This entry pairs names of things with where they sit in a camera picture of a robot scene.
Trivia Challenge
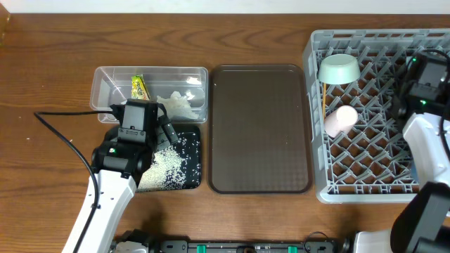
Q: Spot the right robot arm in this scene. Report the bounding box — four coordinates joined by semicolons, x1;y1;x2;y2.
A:
351;49;449;252

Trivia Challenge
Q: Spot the green snack wrapper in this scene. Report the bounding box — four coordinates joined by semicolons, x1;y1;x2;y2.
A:
131;75;150;100

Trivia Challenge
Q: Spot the grey dishwasher rack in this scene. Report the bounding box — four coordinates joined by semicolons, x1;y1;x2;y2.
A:
303;28;449;204

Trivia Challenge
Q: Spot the black plastic tray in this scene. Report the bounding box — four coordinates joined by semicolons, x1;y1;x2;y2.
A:
103;124;203;193

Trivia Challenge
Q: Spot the mint green bowl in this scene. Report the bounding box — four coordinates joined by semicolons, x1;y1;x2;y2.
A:
318;54;361;85

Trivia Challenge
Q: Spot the white cooked rice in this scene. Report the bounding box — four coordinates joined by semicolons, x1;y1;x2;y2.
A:
136;135;200;193

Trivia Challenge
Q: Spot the pink cup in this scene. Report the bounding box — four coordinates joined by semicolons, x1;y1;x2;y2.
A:
324;105;358;138

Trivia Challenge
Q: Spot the white tissue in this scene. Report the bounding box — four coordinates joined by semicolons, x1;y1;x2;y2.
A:
157;91;199;119

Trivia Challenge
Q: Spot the wooden chopstick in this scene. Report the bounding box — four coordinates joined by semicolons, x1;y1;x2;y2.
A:
322;83;327;119

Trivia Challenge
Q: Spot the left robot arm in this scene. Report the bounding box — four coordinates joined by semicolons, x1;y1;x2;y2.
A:
63;99;178;252

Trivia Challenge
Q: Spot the brown serving tray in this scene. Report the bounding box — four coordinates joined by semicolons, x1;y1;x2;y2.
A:
208;64;313;195

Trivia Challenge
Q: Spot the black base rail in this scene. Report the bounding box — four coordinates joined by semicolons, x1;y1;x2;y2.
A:
112;230;352;253

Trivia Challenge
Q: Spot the clear plastic waste bin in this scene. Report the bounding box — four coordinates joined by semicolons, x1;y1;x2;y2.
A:
90;66;209;123

